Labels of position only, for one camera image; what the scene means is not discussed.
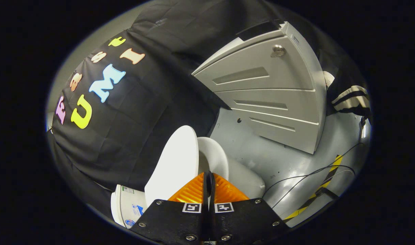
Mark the striped black beige garment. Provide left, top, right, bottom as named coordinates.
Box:
left=331, top=85, right=371, bottom=117

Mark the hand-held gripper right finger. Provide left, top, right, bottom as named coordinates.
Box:
left=209, top=172, right=289, bottom=245

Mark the white toilet lid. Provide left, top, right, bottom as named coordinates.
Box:
left=144, top=125, right=199, bottom=208

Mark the white toilet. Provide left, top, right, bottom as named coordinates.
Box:
left=110, top=137, right=265, bottom=229

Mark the yellow black floor tape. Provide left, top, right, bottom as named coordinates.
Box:
left=283, top=155, right=344, bottom=222

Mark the grey drawer cabinet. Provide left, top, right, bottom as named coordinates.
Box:
left=192, top=21, right=327, bottom=155

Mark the thin black cable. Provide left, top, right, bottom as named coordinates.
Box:
left=262, top=165, right=356, bottom=199
left=271, top=143, right=364, bottom=209

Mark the black backdrop cloth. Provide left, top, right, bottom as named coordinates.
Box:
left=48, top=0, right=368, bottom=218

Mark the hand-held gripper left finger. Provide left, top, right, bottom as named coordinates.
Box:
left=129, top=171, right=210, bottom=245

